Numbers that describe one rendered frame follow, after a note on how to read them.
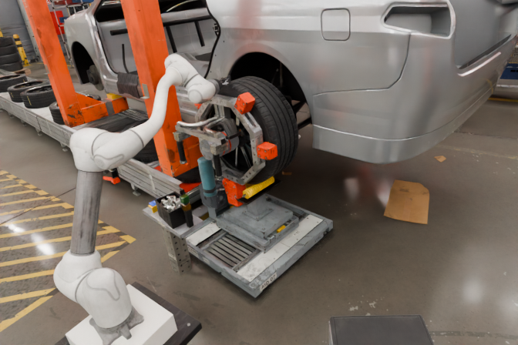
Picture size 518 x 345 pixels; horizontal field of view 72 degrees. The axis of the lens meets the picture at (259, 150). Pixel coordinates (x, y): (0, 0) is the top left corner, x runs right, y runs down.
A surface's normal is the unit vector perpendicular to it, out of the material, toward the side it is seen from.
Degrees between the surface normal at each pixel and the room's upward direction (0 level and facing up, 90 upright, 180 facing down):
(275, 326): 0
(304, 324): 0
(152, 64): 90
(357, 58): 90
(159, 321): 3
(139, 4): 90
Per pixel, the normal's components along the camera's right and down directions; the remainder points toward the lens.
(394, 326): -0.10, -0.90
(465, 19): -0.69, 0.36
